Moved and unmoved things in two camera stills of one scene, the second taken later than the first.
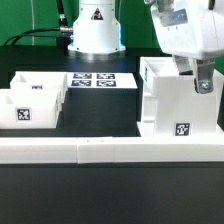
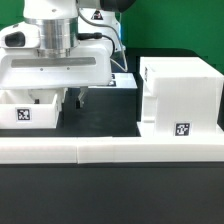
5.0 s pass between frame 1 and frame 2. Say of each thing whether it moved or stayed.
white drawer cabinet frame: stayed
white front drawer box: stayed
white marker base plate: stayed
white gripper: moved
